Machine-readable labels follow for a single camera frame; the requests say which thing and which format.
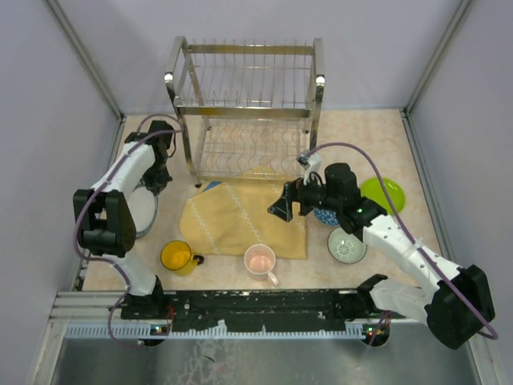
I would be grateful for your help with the white plate green rim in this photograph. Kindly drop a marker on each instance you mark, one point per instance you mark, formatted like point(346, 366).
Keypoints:
point(143, 205)

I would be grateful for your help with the stainless steel dish rack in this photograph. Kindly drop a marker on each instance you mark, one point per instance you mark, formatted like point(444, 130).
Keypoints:
point(248, 109)

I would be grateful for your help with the blue patterned bowl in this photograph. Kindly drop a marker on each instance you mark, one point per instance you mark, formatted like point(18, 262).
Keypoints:
point(326, 217)

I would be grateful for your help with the white slotted cable duct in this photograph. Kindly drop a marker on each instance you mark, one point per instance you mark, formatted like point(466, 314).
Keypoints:
point(152, 331)

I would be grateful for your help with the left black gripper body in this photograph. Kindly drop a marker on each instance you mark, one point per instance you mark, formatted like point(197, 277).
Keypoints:
point(157, 176)

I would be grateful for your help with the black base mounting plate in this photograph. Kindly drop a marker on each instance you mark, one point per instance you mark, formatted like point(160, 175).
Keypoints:
point(279, 321)

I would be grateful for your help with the yellow cloth with white zigzags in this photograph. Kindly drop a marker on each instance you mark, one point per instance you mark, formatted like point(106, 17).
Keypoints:
point(228, 217)

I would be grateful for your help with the yellow glass mug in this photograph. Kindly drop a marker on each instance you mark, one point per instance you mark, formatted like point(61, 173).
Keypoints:
point(177, 256)

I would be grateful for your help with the pink and white mug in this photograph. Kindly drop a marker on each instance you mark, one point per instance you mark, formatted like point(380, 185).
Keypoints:
point(260, 262)

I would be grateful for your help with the aluminium frame post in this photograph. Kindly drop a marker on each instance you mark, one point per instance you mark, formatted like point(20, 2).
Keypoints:
point(84, 56)
point(454, 25)

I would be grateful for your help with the pale green patterned bowl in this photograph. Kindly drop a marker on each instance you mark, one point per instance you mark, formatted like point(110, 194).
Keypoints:
point(345, 248)

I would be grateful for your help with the left aluminium frame post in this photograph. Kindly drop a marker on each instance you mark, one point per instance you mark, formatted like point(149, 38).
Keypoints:
point(84, 56)

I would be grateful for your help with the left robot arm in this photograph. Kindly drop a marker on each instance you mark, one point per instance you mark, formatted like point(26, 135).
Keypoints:
point(104, 226)

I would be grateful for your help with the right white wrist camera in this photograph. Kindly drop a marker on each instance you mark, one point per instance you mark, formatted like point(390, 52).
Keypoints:
point(311, 163)

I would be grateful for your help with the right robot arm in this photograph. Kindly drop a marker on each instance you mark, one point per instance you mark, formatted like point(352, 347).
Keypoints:
point(455, 303)

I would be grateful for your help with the aluminium front rail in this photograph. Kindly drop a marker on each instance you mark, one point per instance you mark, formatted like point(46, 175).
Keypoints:
point(342, 304)

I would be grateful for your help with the right aluminium frame post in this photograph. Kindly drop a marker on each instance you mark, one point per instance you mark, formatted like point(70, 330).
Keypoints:
point(454, 25)

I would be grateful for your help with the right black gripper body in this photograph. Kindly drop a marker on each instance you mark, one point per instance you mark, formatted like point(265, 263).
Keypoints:
point(313, 196)

